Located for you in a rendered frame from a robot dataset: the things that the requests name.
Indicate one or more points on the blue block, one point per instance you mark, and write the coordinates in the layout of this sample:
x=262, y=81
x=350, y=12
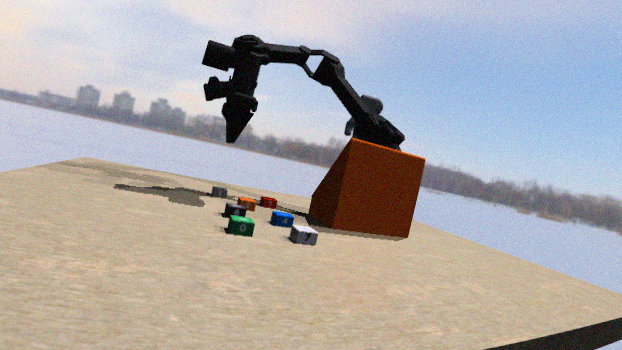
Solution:
x=282, y=219

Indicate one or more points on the green block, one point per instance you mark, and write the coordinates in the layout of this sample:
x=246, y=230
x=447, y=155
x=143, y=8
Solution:
x=239, y=225

